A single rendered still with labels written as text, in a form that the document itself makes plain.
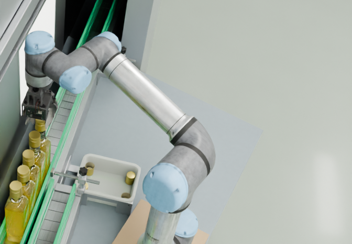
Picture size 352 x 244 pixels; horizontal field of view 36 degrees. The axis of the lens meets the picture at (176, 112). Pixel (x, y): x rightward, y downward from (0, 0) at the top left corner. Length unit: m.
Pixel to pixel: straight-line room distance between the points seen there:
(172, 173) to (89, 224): 0.75
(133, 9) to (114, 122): 0.50
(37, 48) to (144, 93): 0.30
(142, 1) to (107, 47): 0.89
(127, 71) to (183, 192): 0.36
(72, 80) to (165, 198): 0.38
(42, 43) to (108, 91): 1.03
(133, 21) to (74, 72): 1.05
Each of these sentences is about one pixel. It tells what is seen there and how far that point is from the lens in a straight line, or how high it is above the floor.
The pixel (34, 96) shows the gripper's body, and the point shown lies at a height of 1.37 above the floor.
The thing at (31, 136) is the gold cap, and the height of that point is 1.18.
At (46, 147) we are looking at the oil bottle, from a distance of 1.78.
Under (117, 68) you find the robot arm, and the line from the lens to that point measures 1.45.
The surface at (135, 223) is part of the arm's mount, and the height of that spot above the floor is 0.79.
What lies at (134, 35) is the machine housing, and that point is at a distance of 2.45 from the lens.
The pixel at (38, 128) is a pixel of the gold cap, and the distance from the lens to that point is 1.72.
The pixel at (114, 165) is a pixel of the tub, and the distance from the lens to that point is 2.08.
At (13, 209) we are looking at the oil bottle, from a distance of 1.66.
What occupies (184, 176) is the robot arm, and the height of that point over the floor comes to 1.43.
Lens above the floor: 2.48
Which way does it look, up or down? 46 degrees down
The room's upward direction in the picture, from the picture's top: 16 degrees clockwise
